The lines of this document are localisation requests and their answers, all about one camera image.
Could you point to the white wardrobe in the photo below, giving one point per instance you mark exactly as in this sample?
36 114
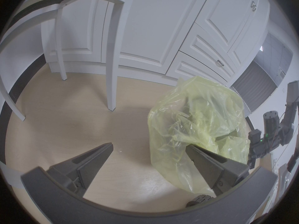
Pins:
163 20

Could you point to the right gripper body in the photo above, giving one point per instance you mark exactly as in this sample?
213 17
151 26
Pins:
261 148

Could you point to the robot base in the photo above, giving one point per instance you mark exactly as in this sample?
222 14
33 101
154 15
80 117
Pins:
200 199

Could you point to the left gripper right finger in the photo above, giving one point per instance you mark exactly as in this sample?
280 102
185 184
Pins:
210 164

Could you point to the white chair with grey seat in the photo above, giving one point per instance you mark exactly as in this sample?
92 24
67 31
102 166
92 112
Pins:
112 55

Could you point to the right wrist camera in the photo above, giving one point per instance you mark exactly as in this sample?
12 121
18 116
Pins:
254 136

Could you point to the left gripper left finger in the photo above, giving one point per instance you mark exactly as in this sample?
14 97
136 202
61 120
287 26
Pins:
93 164

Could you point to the yellow-green plastic bag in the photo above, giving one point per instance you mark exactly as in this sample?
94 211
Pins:
198 125

